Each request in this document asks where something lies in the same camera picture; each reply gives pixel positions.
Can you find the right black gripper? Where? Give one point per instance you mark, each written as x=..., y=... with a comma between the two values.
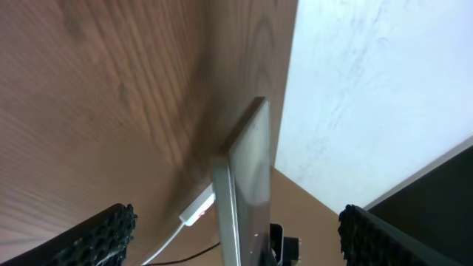
x=285, y=249

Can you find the brown cardboard panel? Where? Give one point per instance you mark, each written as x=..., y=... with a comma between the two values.
x=300, y=214

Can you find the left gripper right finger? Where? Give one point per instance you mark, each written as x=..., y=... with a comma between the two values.
x=366, y=239

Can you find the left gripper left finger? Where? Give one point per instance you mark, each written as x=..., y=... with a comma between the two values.
x=100, y=240

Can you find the white power strip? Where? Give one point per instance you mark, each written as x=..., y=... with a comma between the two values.
x=198, y=207

